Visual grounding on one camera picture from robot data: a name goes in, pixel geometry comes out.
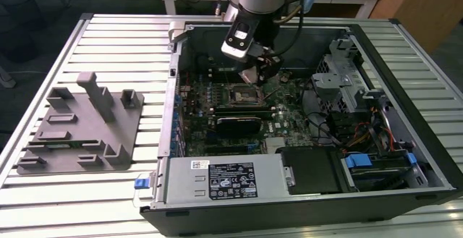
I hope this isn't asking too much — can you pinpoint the silver drive cage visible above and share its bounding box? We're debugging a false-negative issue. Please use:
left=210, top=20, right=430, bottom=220
left=310, top=38, right=375, bottom=114

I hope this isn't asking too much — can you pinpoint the silver CPU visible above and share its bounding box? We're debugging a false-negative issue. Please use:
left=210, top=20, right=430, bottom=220
left=238, top=68, right=262, bottom=84

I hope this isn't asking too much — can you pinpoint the green motherboard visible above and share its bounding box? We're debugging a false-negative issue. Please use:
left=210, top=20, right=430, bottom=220
left=175, top=68, right=317, bottom=158

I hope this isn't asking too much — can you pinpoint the black graphics card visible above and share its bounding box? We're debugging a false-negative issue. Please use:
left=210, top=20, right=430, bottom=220
left=216, top=115, right=262, bottom=139

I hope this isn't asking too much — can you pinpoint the blue case latch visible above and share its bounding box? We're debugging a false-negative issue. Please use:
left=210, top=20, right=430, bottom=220
left=134, top=177, right=151, bottom=190

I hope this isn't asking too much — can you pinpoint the green RAM stick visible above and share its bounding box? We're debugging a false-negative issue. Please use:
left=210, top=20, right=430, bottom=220
left=28, top=139, right=100, bottom=150

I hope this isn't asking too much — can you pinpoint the yellow wire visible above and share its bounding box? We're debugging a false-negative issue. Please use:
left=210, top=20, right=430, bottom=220
left=347, top=129, right=374, bottom=147

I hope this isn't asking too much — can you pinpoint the white wrist camera black face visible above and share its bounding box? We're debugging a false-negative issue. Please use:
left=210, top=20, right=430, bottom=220
left=221, top=21, right=261, bottom=60

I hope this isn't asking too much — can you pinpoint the grey case hinge bracket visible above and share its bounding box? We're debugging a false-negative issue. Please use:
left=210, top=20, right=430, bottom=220
left=168, top=21, right=188, bottom=44

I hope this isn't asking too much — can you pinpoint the wooden cabinet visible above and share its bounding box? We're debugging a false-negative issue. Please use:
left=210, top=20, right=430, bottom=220
left=371, top=0, right=463, bottom=54

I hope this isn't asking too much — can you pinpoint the black plastic shroud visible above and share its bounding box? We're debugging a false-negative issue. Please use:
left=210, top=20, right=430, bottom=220
left=275, top=145, right=350, bottom=196

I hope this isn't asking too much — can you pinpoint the black PC case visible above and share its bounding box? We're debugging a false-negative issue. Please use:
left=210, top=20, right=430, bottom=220
left=139, top=18, right=463, bottom=237

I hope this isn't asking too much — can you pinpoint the black camera cable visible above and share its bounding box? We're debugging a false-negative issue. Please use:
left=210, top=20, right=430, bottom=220
left=270, top=0, right=305, bottom=57

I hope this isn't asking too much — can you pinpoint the silver chipset heat sink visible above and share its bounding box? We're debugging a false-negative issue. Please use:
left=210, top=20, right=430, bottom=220
left=266, top=137, right=287, bottom=154

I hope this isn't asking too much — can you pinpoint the silver power supply unit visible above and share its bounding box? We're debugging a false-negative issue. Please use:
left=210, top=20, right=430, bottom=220
left=154, top=153, right=297, bottom=205

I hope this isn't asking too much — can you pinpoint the CPU socket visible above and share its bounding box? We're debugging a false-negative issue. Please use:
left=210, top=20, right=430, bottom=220
left=229, top=83, right=269, bottom=106

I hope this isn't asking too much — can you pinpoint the grey metal foot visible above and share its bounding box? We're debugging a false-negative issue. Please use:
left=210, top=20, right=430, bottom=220
left=0, top=66, right=18, bottom=88

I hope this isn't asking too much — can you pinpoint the grey parts rack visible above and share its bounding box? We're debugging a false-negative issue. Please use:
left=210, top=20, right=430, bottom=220
left=15, top=71, right=146, bottom=177

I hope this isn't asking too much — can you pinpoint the hard disk blue carrier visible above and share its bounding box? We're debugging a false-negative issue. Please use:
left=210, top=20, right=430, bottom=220
left=342, top=152, right=419, bottom=191

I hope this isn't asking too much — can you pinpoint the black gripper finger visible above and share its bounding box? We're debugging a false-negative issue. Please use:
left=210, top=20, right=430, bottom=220
left=255, top=59, right=281, bottom=87

